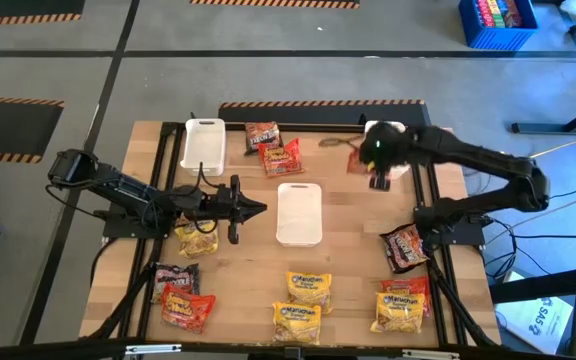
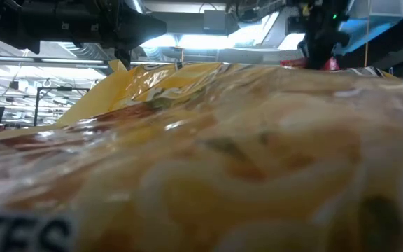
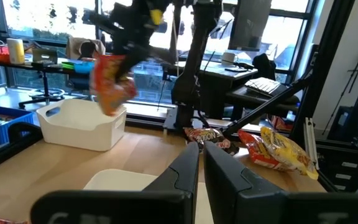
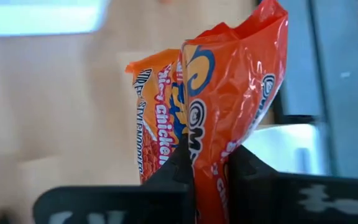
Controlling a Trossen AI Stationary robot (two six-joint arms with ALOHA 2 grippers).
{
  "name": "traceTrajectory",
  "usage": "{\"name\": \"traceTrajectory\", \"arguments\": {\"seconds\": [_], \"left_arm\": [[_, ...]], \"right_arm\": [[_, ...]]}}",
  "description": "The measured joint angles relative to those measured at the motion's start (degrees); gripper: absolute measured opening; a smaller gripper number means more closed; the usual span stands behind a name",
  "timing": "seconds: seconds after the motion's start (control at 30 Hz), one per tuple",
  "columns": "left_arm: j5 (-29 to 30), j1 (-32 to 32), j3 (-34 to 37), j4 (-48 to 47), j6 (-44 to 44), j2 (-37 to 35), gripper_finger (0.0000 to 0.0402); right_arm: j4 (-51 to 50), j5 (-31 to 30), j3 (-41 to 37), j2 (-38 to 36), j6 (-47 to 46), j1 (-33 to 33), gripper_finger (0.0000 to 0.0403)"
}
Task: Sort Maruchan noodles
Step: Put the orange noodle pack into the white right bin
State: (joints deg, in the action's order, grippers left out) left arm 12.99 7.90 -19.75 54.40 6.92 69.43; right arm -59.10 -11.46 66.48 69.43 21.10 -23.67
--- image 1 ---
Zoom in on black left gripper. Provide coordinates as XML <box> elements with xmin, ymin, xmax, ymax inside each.
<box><xmin>206</xmin><ymin>174</ymin><xmax>268</xmax><ymax>246</ymax></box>

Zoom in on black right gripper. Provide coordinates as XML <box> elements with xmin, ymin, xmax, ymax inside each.
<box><xmin>358</xmin><ymin>121</ymin><xmax>412</xmax><ymax>192</ymax></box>

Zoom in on red Savory Noodle pack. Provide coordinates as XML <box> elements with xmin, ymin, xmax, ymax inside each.
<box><xmin>160</xmin><ymin>283</ymin><xmax>217</xmax><ymax>335</ymax></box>
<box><xmin>380</xmin><ymin>276</ymin><xmax>433</xmax><ymax>317</ymax></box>
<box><xmin>346</xmin><ymin>147</ymin><xmax>372</xmax><ymax>176</ymax></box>
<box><xmin>257</xmin><ymin>138</ymin><xmax>305</xmax><ymax>178</ymax></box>

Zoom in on yellow Maruchan ramen pack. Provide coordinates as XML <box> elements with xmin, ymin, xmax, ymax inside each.
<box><xmin>370</xmin><ymin>292</ymin><xmax>427</xmax><ymax>335</ymax></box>
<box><xmin>271</xmin><ymin>301</ymin><xmax>323</xmax><ymax>346</ymax></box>
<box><xmin>174</xmin><ymin>218</ymin><xmax>219</xmax><ymax>260</ymax></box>
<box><xmin>286</xmin><ymin>271</ymin><xmax>333</xmax><ymax>315</ymax></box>

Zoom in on black Maruchan Fire Noodle pack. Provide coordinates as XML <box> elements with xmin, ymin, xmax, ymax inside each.
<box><xmin>150</xmin><ymin>262</ymin><xmax>202</xmax><ymax>305</ymax></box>
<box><xmin>244</xmin><ymin>121</ymin><xmax>284</xmax><ymax>155</ymax></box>
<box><xmin>379</xmin><ymin>223</ymin><xmax>430</xmax><ymax>275</ymax></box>

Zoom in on white plastic bin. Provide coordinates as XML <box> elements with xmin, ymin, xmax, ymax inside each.
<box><xmin>364</xmin><ymin>119</ymin><xmax>412</xmax><ymax>180</ymax></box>
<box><xmin>275</xmin><ymin>182</ymin><xmax>323</xmax><ymax>248</ymax></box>
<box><xmin>179</xmin><ymin>117</ymin><xmax>227</xmax><ymax>177</ymax></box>

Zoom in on black hazard striped floor mat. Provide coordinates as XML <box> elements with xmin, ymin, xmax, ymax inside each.
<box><xmin>189</xmin><ymin>0</ymin><xmax>361</xmax><ymax>10</ymax></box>
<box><xmin>0</xmin><ymin>0</ymin><xmax>87</xmax><ymax>29</ymax></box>
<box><xmin>217</xmin><ymin>98</ymin><xmax>432</xmax><ymax>127</ymax></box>
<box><xmin>0</xmin><ymin>95</ymin><xmax>66</xmax><ymax>165</ymax></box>

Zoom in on blue plastic crate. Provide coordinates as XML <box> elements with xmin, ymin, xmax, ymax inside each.
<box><xmin>457</xmin><ymin>0</ymin><xmax>539</xmax><ymax>51</ymax></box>

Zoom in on colourful boxes in crate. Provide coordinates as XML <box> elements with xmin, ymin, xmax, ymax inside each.
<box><xmin>475</xmin><ymin>0</ymin><xmax>523</xmax><ymax>29</ymax></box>

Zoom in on white printed cardboard box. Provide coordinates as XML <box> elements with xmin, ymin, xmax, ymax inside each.
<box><xmin>495</xmin><ymin>294</ymin><xmax>574</xmax><ymax>356</ymax></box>

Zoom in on black crossbar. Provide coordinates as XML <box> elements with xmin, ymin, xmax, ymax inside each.
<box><xmin>0</xmin><ymin>338</ymin><xmax>576</xmax><ymax>360</ymax></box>

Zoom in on black aluminium table frame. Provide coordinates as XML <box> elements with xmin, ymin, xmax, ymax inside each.
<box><xmin>80</xmin><ymin>119</ymin><xmax>502</xmax><ymax>351</ymax></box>

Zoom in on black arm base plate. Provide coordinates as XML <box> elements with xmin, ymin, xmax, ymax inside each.
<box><xmin>414</xmin><ymin>205</ymin><xmax>487</xmax><ymax>246</ymax></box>
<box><xmin>101</xmin><ymin>209</ymin><xmax>179</xmax><ymax>240</ymax></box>

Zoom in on silver metal bracket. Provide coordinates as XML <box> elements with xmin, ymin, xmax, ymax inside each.
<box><xmin>124</xmin><ymin>343</ymin><xmax>183</xmax><ymax>356</ymax></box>
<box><xmin>401</xmin><ymin>348</ymin><xmax>461</xmax><ymax>360</ymax></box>

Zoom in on black desk leg frame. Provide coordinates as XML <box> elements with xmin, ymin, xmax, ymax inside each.
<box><xmin>511</xmin><ymin>0</ymin><xmax>576</xmax><ymax>136</ymax></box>

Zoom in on yellow extension cord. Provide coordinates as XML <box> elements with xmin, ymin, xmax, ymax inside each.
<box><xmin>530</xmin><ymin>133</ymin><xmax>576</xmax><ymax>160</ymax></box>

